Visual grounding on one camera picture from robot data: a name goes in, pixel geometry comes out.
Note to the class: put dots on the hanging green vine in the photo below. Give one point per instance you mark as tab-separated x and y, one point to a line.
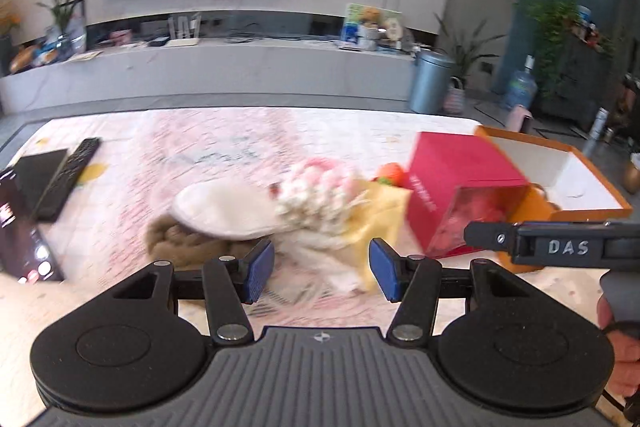
550	37

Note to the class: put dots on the blue trash can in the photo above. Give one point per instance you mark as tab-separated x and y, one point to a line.
430	82

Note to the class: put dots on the long-leaf potted plant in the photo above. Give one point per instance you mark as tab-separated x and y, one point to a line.
467	52

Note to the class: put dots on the blue water jug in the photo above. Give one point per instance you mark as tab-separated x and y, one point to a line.
521	87

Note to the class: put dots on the black remote control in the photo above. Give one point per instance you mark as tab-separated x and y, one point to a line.
67	177

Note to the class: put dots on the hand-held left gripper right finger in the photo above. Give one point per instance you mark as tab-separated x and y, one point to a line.
382	269

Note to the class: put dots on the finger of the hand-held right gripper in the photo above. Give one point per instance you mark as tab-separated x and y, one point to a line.
487	237

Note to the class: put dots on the white television cabinet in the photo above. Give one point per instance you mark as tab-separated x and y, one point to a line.
210	72

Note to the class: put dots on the orange cardboard box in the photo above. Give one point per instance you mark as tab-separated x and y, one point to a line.
580	187

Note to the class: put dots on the teddy bear gift set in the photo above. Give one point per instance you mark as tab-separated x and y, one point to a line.
372	27

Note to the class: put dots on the white router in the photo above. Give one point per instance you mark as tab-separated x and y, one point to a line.
184	34

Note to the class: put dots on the orange plush carrot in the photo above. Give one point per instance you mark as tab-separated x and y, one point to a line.
392	174

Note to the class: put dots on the dark grey cabinet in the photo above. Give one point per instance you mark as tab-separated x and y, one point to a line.
580	77

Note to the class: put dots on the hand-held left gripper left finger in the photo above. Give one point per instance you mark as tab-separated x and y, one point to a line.
257	272

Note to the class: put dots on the pink handbag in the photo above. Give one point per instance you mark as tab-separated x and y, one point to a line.
454	99

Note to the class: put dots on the yellow cloth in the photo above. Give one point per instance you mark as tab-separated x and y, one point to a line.
377	212

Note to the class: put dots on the white fluffy cloth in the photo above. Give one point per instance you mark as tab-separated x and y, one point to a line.
320	252

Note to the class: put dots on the black smartphone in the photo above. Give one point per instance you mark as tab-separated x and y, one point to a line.
20	237

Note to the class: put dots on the potted plant in glass vase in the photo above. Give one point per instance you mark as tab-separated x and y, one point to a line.
65	17

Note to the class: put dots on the black notebook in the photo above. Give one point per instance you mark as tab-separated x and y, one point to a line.
37	167

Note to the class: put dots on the brown plush toy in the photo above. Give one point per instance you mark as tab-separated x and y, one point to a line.
172	242

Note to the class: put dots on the person's right hand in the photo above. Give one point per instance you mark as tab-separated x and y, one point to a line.
625	357

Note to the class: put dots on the pink stool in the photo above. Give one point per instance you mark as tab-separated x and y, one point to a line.
519	117

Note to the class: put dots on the red box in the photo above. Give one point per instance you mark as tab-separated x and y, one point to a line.
450	172

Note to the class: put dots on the pink white plush toy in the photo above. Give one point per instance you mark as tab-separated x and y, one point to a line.
317	192

